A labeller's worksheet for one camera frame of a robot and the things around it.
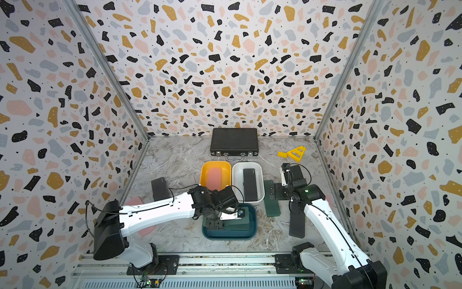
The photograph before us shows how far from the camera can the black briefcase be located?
3.63 ft

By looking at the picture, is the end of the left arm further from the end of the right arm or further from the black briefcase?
the black briefcase

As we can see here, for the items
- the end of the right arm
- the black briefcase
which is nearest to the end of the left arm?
the end of the right arm
